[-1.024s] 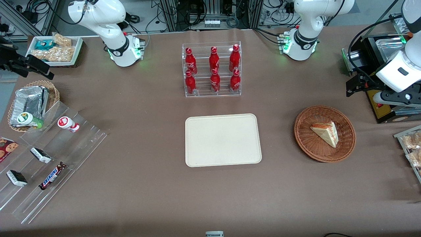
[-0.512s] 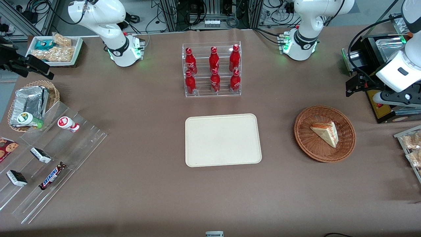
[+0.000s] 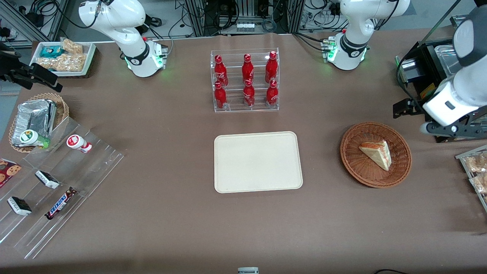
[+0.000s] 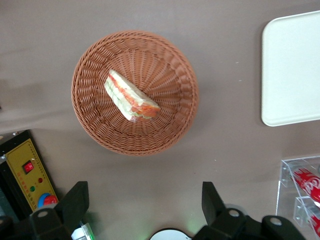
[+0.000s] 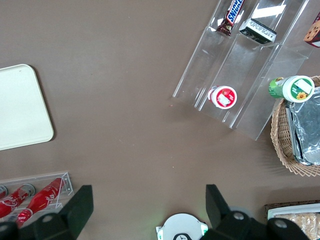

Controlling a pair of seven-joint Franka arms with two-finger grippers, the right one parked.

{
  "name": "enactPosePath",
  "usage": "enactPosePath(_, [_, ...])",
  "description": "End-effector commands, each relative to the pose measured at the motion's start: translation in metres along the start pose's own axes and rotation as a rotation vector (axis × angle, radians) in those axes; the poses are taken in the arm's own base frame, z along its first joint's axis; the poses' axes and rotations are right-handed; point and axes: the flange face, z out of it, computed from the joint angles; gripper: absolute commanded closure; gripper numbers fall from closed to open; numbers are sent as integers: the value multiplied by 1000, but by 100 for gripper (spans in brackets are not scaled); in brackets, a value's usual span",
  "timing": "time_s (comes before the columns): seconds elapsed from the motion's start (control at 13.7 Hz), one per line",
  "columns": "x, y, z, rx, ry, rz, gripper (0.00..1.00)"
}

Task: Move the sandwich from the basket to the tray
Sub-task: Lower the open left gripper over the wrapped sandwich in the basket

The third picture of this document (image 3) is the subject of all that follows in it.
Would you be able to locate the large brown wicker basket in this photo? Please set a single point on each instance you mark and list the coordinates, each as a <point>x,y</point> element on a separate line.
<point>357,167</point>

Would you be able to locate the silver foil packet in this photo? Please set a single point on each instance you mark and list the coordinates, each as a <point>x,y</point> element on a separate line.
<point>34,118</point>

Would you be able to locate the clear acrylic stepped shelf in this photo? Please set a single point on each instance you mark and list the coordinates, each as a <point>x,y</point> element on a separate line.
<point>76,171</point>

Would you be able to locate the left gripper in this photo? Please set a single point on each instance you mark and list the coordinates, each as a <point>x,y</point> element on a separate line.
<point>414,106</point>

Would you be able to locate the red cola bottle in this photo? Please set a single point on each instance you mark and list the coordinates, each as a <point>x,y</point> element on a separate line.
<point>271,95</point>
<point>220,72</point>
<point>271,68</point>
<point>249,95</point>
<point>247,68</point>
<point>220,97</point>

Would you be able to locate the teal snack packet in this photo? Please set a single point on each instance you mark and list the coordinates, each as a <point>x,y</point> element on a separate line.
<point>51,51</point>

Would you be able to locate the small clear peanut snack bag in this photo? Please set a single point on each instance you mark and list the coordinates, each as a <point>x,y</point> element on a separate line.
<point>72,46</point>

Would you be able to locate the large clear peanut snack bag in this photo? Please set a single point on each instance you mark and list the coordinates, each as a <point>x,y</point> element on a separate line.
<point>64,62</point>

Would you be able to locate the triangular sandwich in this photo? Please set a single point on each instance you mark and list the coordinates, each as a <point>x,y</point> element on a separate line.
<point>378,154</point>

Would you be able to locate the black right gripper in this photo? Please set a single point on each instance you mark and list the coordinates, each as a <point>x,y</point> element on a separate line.
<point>8,67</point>

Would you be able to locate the black white snack bar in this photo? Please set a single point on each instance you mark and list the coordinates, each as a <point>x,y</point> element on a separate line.
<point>47,179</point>
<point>19,206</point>

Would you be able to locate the white rectangular snack tray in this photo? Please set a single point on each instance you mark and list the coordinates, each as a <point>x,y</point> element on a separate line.
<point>89,51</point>

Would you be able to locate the small tan wicker basket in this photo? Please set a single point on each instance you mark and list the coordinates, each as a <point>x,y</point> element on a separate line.
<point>62,108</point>

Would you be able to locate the clear wrapped bread packet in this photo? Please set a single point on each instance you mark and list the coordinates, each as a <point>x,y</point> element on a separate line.
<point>477,163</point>
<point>480,183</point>

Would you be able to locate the red cap yogurt bottle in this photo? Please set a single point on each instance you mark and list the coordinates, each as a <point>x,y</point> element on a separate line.
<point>78,142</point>

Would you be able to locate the white power strip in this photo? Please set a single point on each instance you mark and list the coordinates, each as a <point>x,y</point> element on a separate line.
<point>245,27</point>

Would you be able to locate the green cap yogurt bottle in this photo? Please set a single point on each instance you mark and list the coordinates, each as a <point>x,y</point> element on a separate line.
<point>32,137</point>

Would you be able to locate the brown snickers bar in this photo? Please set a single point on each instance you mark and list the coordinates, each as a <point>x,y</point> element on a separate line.
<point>61,203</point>

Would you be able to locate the white grey box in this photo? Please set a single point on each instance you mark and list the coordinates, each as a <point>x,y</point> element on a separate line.
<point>248,270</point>

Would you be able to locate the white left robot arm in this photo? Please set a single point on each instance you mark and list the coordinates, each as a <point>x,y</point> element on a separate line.
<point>354,34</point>

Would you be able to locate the beige rectangular tray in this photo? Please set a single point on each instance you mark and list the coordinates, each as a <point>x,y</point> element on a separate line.
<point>258,161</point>

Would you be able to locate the black food warmer machine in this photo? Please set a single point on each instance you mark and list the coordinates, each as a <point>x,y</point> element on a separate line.
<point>422,72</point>

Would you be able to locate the red cookie packet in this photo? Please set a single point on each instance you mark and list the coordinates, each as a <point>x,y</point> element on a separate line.
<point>7,171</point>

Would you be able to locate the clear acrylic bottle rack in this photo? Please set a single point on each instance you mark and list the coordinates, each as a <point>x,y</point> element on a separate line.
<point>234,108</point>

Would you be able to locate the grey tray with bread packets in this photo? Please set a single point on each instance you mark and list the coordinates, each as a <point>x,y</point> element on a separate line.
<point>462,160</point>

